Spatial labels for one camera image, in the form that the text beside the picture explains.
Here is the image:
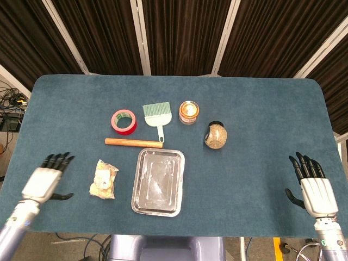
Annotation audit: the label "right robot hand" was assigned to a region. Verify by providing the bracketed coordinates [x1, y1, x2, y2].
[284, 151, 339, 218]

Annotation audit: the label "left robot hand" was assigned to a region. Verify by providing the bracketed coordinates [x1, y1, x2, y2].
[21, 152, 75, 204]

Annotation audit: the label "plastic snack bag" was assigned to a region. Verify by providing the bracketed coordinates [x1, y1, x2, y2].
[89, 159, 120, 200]

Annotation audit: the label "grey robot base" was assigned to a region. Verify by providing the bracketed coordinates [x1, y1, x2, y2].
[108, 234, 226, 261]

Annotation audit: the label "rectangular stainless steel tray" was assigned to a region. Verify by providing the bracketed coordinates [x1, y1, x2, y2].
[131, 148, 187, 218]

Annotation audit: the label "wooden rolling pin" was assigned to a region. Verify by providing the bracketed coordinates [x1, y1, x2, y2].
[104, 138, 165, 149]

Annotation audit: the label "red tape roll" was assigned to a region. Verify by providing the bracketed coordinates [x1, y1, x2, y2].
[110, 109, 138, 135]

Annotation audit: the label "black lid grain jar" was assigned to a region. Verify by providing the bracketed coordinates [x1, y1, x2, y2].
[203, 121, 228, 150]

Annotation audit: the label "small green white brush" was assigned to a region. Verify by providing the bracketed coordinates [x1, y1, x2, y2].
[142, 102, 173, 143]

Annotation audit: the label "blue felt table mat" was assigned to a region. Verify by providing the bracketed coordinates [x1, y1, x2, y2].
[0, 73, 348, 237]

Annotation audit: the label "orange label glass jar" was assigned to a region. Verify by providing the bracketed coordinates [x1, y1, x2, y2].
[178, 100, 200, 125]

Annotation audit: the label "dark brown curtain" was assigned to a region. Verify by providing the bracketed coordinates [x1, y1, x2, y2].
[0, 0, 348, 134]

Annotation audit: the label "tangled floor cables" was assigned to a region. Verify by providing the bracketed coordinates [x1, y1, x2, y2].
[0, 80, 29, 131]

